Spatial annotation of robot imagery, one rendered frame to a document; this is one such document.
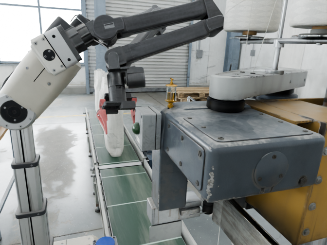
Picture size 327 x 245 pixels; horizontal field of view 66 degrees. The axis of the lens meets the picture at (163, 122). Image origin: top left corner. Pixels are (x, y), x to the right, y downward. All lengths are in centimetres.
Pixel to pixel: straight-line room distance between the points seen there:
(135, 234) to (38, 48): 120
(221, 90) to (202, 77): 856
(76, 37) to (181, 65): 790
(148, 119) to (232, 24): 41
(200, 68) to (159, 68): 150
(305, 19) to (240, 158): 34
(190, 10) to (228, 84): 44
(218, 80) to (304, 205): 34
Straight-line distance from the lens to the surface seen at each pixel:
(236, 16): 82
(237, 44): 920
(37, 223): 146
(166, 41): 91
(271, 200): 76
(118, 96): 84
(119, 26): 88
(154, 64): 840
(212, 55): 925
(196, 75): 904
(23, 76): 107
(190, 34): 93
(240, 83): 60
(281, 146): 47
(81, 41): 89
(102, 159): 261
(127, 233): 169
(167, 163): 63
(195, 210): 75
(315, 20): 63
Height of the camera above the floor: 148
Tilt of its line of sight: 17 degrees down
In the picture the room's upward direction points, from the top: 2 degrees clockwise
